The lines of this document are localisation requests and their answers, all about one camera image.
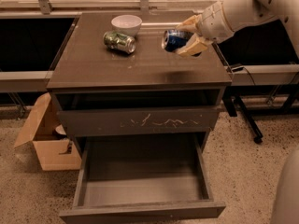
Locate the open middle drawer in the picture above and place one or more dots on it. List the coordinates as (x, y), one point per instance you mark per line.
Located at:
(142, 178)

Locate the black wheeled stand leg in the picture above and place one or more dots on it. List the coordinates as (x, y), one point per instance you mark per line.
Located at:
(230, 102)

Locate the white bowl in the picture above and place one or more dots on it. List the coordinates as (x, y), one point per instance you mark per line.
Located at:
(127, 24)

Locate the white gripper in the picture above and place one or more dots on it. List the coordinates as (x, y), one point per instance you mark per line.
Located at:
(214, 24)

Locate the open cardboard box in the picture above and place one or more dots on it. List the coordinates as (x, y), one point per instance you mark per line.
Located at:
(54, 151)

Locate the closed top drawer front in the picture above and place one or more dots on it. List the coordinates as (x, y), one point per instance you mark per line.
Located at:
(110, 122)

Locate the green soda can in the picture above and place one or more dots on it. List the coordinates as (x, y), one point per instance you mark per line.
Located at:
(118, 41)

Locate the dark grey drawer cabinet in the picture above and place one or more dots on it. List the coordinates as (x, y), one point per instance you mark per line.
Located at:
(89, 76)

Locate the blue pepsi can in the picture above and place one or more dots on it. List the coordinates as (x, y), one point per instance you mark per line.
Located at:
(174, 39)

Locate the grey window ledge rail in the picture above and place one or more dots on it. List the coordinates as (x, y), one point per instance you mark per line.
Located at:
(278, 74)

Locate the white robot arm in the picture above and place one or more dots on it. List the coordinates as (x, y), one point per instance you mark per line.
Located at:
(246, 13)

